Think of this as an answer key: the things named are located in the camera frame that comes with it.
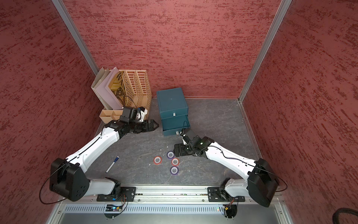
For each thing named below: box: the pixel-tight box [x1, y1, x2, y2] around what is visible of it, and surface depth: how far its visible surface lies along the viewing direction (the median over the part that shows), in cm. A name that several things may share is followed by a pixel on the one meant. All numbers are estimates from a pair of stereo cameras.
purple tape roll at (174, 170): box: [170, 166, 179, 175], surface depth 84 cm
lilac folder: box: [95, 66, 124, 111], surface depth 94 cm
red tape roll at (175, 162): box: [171, 157, 180, 167], surface depth 87 cm
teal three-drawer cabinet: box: [156, 87, 191, 137], surface depth 91 cm
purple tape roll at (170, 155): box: [166, 150, 175, 160], surface depth 90 cm
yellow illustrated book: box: [108, 70, 127, 107], surface depth 102 cm
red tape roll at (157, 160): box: [153, 155, 163, 166], surface depth 88 cm
